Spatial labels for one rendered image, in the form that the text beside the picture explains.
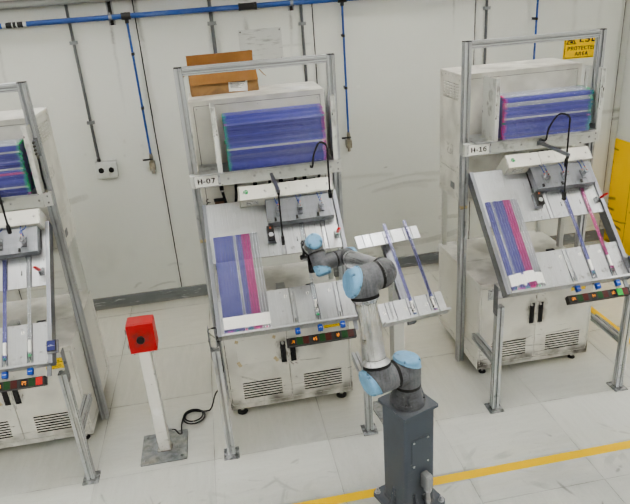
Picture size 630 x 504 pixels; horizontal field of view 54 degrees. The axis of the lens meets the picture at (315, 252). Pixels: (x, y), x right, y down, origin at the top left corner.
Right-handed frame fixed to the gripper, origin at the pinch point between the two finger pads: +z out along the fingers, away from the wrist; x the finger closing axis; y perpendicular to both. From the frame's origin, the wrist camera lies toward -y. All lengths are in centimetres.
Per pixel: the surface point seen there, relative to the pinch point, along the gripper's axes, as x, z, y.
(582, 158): -158, 0, 35
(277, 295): 17.9, -2.3, -16.1
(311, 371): 2, 47, -55
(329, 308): -6.2, -4.4, -26.3
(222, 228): 40.2, 5.7, 23.0
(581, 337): -162, 50, -60
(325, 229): -11.9, 4.0, 15.1
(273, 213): 13.7, 0.3, 26.0
